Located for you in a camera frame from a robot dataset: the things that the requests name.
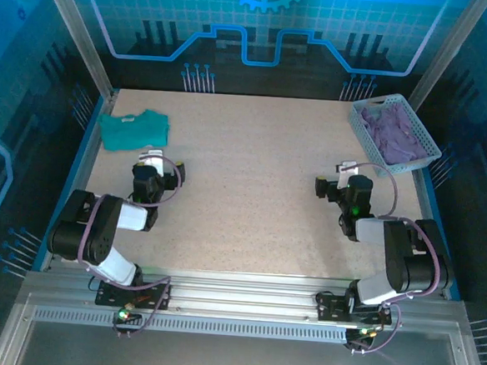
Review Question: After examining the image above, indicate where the blue-grey perforated plastic basket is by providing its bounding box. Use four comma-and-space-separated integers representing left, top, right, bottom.
344, 91, 447, 183

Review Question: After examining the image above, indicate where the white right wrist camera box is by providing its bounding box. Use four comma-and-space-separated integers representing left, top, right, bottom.
335, 158, 361, 178

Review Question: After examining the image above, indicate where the purple t-shirt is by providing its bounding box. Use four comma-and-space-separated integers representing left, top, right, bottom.
355, 99, 432, 168

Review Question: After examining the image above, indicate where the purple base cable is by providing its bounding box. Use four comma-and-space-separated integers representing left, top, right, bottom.
109, 271, 174, 342
346, 297, 405, 360

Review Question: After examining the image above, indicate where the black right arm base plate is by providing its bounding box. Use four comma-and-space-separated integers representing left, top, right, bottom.
315, 292, 395, 328

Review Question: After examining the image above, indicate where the aluminium mounting rail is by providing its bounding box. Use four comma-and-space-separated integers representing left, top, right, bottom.
21, 256, 467, 333

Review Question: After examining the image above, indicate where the blue table edge strip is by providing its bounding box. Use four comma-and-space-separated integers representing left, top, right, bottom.
32, 88, 108, 276
406, 164, 471, 301

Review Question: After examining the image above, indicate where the grey slotted cable duct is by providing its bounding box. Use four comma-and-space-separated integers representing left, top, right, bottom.
33, 306, 349, 345

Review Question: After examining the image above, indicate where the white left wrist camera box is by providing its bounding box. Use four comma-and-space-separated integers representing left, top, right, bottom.
138, 147, 166, 174

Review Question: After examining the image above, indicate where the teal folded t-shirt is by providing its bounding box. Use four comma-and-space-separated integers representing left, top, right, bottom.
94, 105, 173, 157

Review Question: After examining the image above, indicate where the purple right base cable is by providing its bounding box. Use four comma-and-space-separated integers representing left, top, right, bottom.
346, 297, 405, 360

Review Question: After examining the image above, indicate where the grey metal panel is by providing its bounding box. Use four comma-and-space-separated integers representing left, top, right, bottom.
17, 321, 466, 365

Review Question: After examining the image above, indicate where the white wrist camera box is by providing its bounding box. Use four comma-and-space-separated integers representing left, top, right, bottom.
138, 147, 166, 174
335, 158, 361, 178

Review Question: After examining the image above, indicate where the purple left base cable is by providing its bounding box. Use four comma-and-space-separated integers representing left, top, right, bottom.
109, 271, 174, 342

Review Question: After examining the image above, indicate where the aluminium frame post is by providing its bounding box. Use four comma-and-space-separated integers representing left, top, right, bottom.
406, 0, 487, 118
28, 0, 126, 102

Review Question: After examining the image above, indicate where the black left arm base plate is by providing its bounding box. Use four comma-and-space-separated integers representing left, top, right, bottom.
94, 277, 173, 312

